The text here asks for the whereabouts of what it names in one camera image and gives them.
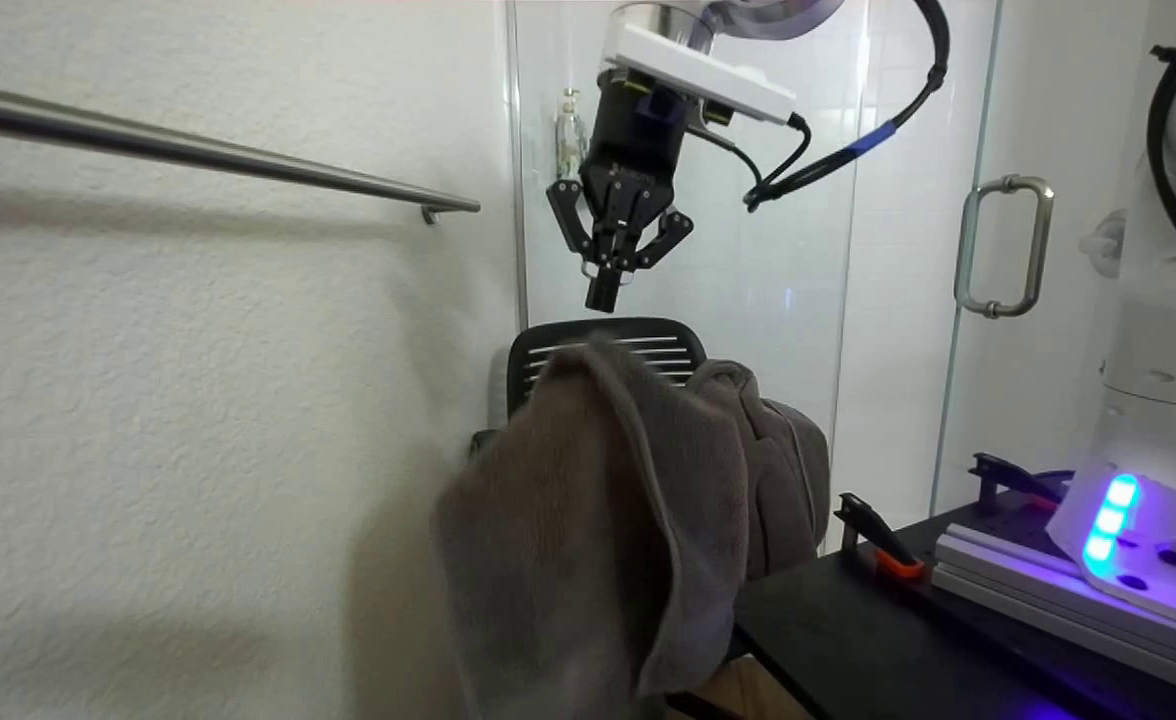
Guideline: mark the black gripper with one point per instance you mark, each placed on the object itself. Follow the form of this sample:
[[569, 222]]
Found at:
[[627, 183]]

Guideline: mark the brown towel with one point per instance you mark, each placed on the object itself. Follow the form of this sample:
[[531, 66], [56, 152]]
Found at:
[[590, 547]]

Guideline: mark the grey towel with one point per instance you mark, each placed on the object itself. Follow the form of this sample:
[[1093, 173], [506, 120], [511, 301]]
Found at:
[[788, 475]]

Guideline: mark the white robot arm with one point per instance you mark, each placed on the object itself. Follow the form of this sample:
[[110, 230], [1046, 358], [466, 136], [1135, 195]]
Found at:
[[1124, 494]]

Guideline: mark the black office chair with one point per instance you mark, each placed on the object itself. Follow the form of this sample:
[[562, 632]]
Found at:
[[614, 349]]

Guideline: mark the metal towel bar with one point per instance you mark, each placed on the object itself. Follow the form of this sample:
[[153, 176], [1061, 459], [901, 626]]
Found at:
[[45, 120]]

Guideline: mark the white soap bottle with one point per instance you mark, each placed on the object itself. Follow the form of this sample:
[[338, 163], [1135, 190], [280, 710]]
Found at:
[[569, 133]]

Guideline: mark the glass shower door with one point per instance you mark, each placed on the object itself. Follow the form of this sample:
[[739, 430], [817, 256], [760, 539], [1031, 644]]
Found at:
[[1036, 89]]

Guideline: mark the orange black clamp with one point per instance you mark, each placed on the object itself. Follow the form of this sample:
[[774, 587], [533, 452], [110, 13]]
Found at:
[[866, 530]]

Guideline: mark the purple black clamp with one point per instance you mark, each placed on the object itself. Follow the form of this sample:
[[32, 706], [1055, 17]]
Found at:
[[1010, 478]]

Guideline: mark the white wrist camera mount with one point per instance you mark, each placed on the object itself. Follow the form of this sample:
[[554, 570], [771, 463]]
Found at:
[[697, 74]]

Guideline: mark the metal shower door handle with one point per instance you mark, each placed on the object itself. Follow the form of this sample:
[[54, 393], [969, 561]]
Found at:
[[997, 278]]

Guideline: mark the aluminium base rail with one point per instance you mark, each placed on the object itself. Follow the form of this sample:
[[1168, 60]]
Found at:
[[1124, 618]]

